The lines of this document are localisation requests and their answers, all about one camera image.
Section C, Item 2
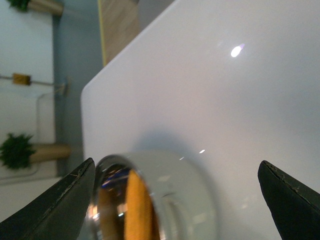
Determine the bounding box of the white electric cooking pot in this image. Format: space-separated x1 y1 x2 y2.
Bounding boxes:
86 151 218 240

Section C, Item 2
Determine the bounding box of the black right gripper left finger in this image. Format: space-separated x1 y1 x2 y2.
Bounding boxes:
0 158 95 240

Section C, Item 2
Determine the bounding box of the potted plant in gold planter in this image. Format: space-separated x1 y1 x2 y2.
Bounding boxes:
0 133 72 171

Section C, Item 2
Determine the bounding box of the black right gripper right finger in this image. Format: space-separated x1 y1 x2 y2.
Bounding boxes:
257 160 320 240

